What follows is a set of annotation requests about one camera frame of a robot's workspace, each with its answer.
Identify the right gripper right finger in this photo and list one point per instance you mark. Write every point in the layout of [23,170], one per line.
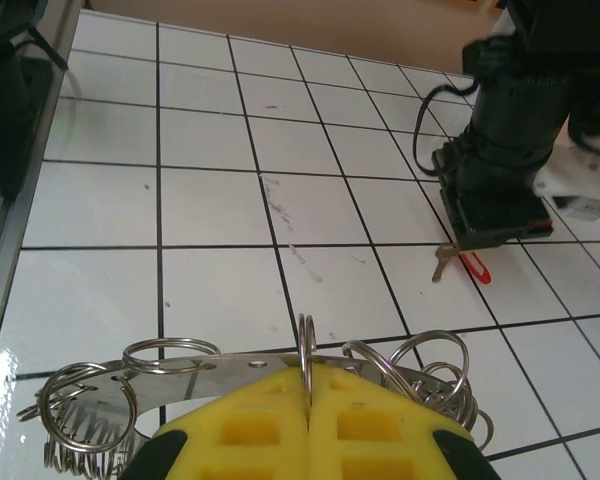
[380,430]

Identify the key with red tag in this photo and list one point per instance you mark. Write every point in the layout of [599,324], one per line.
[480,272]

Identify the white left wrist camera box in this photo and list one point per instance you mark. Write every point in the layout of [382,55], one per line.
[575,190]

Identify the aluminium mounting rail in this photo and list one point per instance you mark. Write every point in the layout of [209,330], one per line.
[27,175]

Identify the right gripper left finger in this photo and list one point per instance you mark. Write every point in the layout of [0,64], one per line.
[250,430]

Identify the metal disc with key rings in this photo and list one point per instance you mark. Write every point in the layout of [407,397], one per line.
[180,380]

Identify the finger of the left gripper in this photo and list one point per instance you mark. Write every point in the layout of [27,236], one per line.
[450,210]
[505,220]

